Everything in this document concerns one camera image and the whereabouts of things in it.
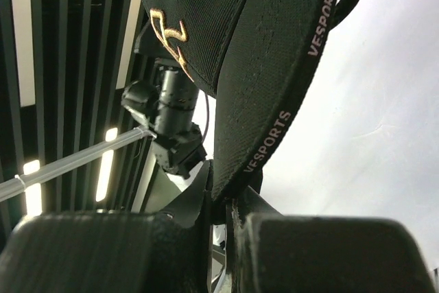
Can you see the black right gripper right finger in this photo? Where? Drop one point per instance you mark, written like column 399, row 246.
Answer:
column 270, row 252

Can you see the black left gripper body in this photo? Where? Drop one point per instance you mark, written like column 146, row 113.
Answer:
column 147, row 44

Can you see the black sport cap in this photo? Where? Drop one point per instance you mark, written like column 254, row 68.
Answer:
column 257, row 58

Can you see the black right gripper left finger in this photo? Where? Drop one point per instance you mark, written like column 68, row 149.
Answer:
column 166, row 251

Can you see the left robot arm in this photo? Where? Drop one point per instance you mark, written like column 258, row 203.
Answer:
column 164, row 104

